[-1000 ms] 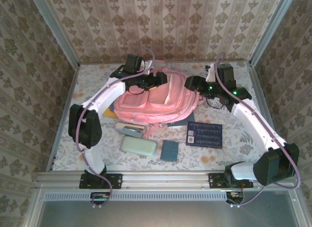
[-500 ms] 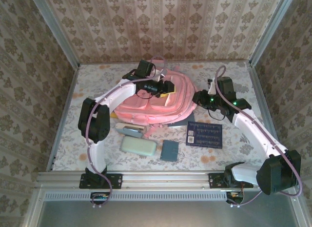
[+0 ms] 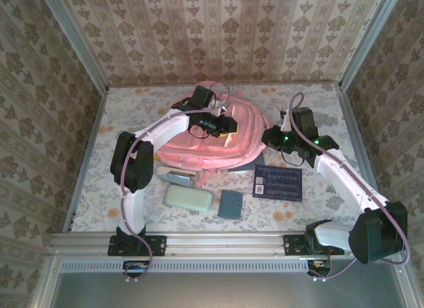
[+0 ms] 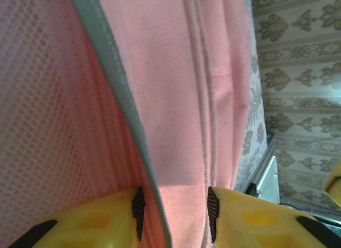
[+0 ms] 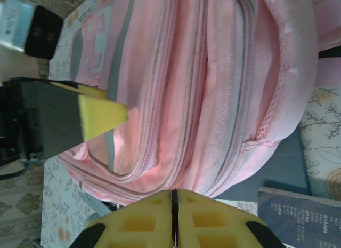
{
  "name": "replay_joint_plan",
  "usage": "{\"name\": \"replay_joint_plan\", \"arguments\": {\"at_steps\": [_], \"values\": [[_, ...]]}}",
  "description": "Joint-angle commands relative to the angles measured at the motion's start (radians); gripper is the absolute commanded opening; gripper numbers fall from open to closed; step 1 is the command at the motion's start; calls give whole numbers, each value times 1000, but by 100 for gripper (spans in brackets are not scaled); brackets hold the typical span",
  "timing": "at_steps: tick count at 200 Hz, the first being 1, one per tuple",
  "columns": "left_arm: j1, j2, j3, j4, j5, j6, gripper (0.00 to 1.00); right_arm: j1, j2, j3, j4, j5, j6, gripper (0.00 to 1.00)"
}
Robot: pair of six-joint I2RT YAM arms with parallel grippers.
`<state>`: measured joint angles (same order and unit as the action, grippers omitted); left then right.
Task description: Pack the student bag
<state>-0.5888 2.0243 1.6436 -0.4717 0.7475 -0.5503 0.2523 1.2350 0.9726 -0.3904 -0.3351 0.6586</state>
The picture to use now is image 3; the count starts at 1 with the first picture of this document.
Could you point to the grey metal panel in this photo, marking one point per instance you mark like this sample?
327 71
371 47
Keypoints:
232 291

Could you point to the aluminium table side rail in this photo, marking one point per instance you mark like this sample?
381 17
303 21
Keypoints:
351 122
96 122

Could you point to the long aluminium base rail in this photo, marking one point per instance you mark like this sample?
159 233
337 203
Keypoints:
225 243

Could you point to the aluminium frame post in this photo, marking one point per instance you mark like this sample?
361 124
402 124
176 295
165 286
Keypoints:
364 39
79 39

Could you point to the small teal notebook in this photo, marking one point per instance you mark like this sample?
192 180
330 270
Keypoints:
230 204

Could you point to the dark blue book white print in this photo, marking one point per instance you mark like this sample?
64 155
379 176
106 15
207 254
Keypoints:
281 183

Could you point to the pink backpack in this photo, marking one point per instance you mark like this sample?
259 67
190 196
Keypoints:
245 122

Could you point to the black connector board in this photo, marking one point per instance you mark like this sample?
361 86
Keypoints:
136 268
318 268

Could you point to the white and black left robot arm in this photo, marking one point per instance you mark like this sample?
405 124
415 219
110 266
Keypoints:
132 208

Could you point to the white and grey-blue stapler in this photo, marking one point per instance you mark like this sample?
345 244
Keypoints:
179 180

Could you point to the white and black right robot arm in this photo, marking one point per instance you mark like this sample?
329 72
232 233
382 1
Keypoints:
348 182

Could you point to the mint green pencil case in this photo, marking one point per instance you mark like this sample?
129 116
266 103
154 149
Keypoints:
187 198

